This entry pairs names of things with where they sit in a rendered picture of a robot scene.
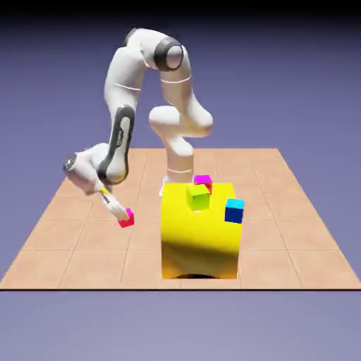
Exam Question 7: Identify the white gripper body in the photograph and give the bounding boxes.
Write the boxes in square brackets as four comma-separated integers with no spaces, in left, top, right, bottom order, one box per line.
[100,192,129,221]

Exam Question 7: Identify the small red cube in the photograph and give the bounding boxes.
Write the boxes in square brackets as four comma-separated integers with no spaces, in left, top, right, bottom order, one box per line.
[117,207,135,228]

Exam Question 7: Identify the small green cube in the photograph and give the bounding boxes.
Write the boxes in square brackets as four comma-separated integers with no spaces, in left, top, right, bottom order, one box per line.
[185,183,212,212]

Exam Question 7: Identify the small magenta cube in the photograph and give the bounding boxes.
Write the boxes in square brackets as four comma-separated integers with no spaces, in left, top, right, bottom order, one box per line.
[193,174,213,196]

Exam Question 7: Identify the small blue cube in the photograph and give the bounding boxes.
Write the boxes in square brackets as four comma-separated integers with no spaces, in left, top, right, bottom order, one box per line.
[224,197,245,224]

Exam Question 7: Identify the large yellow box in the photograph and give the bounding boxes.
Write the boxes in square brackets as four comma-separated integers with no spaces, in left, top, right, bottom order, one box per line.
[160,182,243,280]

